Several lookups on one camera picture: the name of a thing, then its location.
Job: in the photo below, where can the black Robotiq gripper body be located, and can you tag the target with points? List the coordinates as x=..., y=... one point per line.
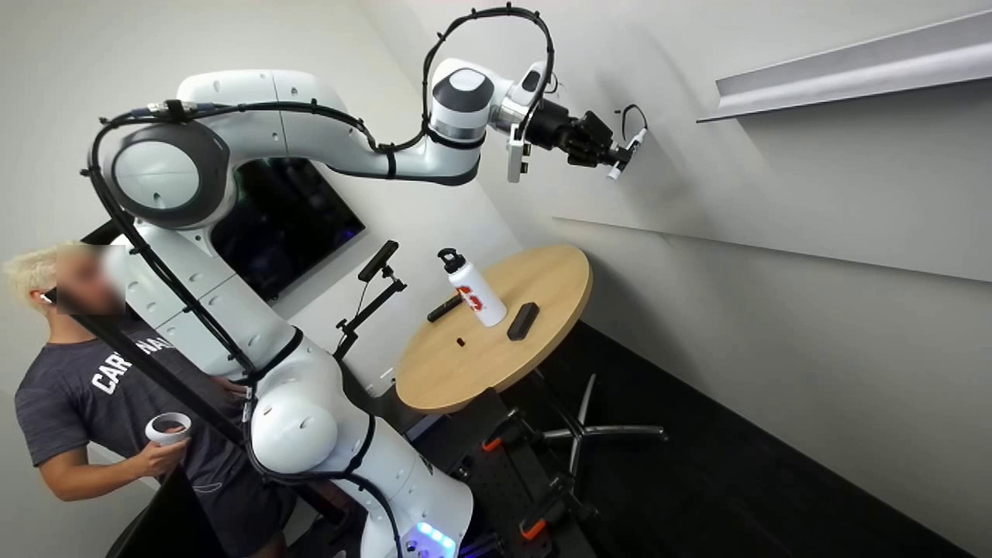
x=572, y=132

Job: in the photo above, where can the black monitor screen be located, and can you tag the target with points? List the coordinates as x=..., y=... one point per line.
x=285, y=233

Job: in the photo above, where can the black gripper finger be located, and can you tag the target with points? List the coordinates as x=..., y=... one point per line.
x=615, y=155
x=611, y=128

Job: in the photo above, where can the large white whiteboard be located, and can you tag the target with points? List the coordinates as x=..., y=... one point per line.
x=777, y=188

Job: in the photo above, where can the person's right hand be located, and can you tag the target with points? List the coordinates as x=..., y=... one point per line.
x=170, y=461

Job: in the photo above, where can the black stereo camera bar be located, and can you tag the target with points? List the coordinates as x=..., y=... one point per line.
x=446, y=307

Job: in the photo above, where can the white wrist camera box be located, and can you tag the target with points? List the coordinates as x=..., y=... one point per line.
x=520, y=159

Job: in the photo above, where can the black whiteboard eraser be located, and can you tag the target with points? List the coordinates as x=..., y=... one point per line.
x=521, y=320

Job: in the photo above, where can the white black whiteboard marker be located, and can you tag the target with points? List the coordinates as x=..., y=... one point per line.
x=630, y=155

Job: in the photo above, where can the black camera on stand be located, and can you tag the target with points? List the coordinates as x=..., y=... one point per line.
x=381, y=261

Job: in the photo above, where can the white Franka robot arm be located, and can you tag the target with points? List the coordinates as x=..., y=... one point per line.
x=269, y=126

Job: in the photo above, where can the small black marker cap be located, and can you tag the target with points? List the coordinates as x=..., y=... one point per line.
x=459, y=340

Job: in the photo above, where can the person in grey t-shirt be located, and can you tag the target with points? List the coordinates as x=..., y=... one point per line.
x=82, y=405

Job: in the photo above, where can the white water bottle black lid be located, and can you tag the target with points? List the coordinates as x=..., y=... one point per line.
x=478, y=295

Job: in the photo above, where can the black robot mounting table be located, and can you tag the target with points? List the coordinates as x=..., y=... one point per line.
x=517, y=485

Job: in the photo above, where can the silver star table base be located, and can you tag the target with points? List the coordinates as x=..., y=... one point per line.
x=630, y=432

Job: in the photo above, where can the white wall shelf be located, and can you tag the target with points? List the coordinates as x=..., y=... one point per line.
x=849, y=88

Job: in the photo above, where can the person's right forearm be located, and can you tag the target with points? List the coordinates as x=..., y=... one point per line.
x=99, y=485

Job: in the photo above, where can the orange black bar clamp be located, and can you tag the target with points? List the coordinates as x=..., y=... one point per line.
x=532, y=531
x=494, y=444

